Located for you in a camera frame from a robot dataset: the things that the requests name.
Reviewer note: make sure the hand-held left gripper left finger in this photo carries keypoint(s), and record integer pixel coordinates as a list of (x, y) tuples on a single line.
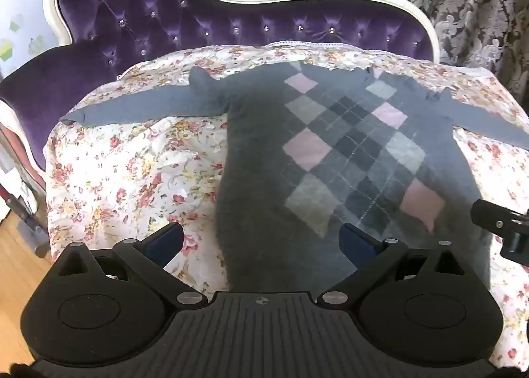
[(167, 239)]

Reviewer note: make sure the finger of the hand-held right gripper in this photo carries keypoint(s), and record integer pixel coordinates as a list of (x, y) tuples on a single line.
[(496, 219)]

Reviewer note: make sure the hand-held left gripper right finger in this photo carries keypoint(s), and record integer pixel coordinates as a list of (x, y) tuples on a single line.
[(354, 239)]

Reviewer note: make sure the grey argyle sweater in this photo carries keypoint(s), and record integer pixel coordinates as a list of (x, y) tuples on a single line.
[(256, 163)]

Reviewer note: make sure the floral quilted blanket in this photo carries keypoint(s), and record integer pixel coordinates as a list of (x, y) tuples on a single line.
[(124, 175)]

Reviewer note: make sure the red stick vacuum cleaner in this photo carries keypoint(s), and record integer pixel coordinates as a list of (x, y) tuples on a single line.
[(24, 221)]

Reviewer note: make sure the purple tufted velvet sofa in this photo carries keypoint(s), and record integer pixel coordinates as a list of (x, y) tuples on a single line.
[(165, 10)]

